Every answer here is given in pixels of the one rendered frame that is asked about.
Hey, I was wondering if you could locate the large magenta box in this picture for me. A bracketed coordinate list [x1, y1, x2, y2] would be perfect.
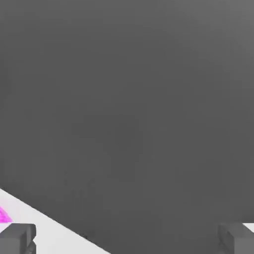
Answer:
[0, 206, 14, 224]

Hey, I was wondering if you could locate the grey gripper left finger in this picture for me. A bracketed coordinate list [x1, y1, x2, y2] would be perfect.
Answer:
[0, 223, 37, 254]

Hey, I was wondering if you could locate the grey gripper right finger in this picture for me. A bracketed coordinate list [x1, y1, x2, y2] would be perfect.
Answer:
[217, 222, 254, 254]

